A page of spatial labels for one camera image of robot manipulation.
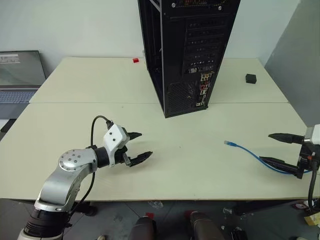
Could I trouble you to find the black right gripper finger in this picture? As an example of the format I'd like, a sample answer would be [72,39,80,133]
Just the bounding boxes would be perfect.
[267,132,306,145]
[259,155,300,177]

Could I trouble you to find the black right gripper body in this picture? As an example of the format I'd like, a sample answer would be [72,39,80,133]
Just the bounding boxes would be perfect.
[296,142,319,180]

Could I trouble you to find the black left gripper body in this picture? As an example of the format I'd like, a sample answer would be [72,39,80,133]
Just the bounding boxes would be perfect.
[114,126,133,168]

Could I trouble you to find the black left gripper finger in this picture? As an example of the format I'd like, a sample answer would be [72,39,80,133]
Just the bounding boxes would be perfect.
[128,131,143,142]
[129,150,154,167]

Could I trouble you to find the black table leg base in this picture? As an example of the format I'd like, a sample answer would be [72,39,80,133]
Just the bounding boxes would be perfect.
[73,200,98,217]

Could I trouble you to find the small black box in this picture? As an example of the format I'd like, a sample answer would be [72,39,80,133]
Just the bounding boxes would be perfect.
[244,73,258,85]

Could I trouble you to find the yellow cardboard box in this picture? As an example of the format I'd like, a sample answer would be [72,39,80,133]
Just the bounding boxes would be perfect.
[303,214,320,231]

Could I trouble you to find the dark rounded shape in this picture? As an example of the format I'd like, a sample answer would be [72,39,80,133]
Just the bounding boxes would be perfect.
[128,212,159,240]
[184,210,226,240]

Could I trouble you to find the grey partition panel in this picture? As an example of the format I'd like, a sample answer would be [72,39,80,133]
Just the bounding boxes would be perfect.
[264,0,320,129]

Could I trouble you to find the black computer tower case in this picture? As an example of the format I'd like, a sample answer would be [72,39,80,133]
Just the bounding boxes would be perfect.
[137,0,242,119]

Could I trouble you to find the grey open laptop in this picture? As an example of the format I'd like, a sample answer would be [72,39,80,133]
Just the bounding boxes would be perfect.
[0,50,48,105]

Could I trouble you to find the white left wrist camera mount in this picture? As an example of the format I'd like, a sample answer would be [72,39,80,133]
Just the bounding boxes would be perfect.
[102,124,130,168]

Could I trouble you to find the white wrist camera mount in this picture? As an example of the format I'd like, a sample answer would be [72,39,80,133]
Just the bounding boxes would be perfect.
[303,124,320,146]
[102,124,130,168]

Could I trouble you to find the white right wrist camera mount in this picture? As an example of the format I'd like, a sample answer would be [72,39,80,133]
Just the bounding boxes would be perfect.
[303,124,320,146]

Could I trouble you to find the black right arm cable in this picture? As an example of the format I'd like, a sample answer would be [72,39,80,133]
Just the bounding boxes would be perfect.
[307,151,318,212]

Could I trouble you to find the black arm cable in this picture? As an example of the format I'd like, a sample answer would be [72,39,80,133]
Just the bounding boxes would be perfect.
[307,151,318,212]
[66,115,114,226]

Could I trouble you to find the blue ethernet cable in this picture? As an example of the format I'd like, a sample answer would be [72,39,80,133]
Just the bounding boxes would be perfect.
[223,140,313,175]

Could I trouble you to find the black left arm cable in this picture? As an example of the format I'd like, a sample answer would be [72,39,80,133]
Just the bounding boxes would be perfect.
[66,115,114,226]

